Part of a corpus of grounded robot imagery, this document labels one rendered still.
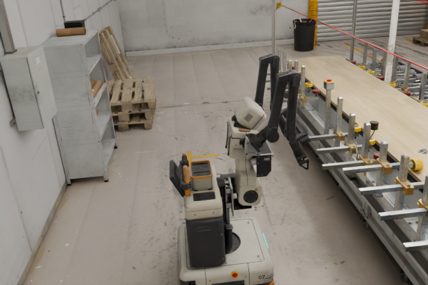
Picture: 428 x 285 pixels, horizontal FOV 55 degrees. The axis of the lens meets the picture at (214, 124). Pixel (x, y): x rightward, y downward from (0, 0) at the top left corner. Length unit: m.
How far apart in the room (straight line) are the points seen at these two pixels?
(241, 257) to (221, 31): 8.19
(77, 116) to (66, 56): 0.63
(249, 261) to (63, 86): 2.55
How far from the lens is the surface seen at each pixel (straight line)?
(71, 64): 4.32
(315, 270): 3.42
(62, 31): 4.81
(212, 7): 10.56
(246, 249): 3.13
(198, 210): 2.69
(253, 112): 2.60
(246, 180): 2.80
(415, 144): 3.36
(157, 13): 10.53
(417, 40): 11.20
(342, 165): 3.04
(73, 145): 4.63
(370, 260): 3.59
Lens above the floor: 2.28
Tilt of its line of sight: 23 degrees down
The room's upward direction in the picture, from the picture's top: 4 degrees counter-clockwise
